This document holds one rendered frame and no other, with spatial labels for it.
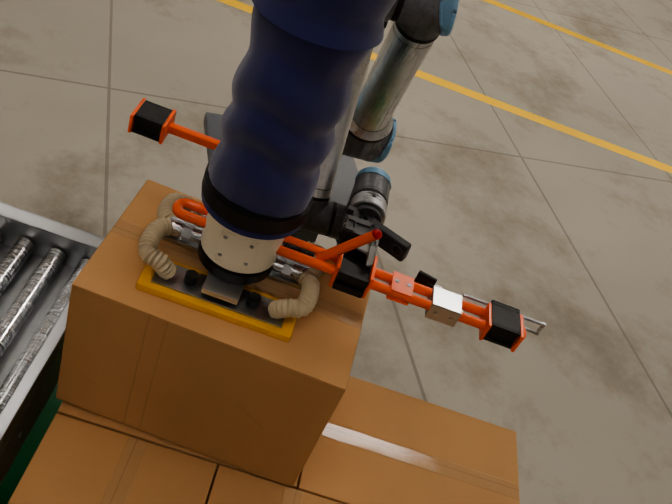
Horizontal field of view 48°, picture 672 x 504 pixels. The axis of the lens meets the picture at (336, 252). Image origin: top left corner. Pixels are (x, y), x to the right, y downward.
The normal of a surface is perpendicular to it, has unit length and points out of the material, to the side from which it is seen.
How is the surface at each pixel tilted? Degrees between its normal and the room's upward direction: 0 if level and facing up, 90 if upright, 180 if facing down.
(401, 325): 0
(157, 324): 90
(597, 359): 0
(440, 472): 0
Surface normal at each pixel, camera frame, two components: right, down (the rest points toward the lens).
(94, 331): -0.19, 0.61
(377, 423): 0.32, -0.71
